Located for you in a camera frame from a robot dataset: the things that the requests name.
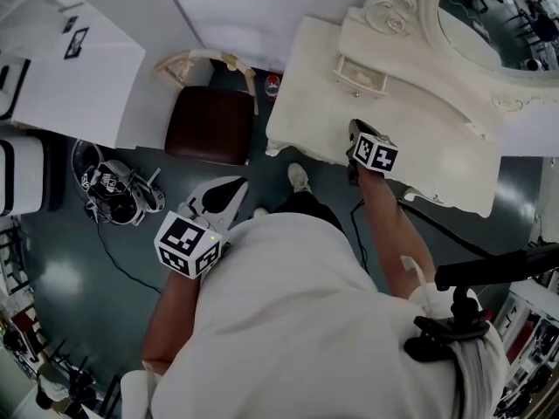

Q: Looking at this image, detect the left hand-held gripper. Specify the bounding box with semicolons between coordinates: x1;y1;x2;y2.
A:
155;175;250;280

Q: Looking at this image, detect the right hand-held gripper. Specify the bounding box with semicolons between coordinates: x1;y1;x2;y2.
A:
346;119;399;187

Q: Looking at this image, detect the white ornate dressing table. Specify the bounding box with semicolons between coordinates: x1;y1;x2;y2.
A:
265;14;503;217

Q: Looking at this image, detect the person's right forearm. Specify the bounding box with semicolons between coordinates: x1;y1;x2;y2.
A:
356;168;438;300

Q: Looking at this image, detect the person's left forearm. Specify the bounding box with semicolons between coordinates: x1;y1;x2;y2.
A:
141;271;204;374

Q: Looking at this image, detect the brown seat cream chair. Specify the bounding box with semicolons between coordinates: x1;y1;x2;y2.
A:
155;49;259;168

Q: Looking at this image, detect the person's right white shoe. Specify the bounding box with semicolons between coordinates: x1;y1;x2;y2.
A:
286;161;314;195

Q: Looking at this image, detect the person's black trouser leg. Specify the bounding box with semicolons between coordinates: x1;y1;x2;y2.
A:
270;189;349;237

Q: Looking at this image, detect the red capped clear bottle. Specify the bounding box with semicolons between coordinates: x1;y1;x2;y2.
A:
264;74;283;103

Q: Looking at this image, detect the person's white shirt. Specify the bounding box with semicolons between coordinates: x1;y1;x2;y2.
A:
120;211;510;419

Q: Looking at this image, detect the white air purifier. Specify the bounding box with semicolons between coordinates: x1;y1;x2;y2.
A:
0;135;66;217

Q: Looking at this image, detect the large black framed picture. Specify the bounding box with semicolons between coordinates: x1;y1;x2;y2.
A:
64;26;91;60

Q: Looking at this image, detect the white black-edged appliance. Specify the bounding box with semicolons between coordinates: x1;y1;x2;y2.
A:
0;58;32;121

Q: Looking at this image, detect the cluttered black rack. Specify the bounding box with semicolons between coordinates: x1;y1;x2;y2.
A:
0;216;123;419

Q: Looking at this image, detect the cluttered white shelf unit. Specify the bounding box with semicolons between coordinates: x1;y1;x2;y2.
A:
493;277;559;419

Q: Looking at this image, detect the white device heap with cables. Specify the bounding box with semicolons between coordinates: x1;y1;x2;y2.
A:
71;138;167;227

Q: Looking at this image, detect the thin black floor cable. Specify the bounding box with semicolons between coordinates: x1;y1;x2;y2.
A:
93;220;163;296

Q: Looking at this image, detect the thick black gripper cable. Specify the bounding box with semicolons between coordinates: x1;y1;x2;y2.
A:
395;198;494;257

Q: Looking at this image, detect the oval mirror ornate white frame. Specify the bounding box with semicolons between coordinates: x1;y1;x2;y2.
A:
344;0;559;115

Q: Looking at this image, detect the black clamp camera mount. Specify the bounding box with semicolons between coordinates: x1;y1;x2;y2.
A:
404;242;559;364

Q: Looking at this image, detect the grey shoulder strap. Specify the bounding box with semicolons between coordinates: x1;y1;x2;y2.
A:
452;340;494;419

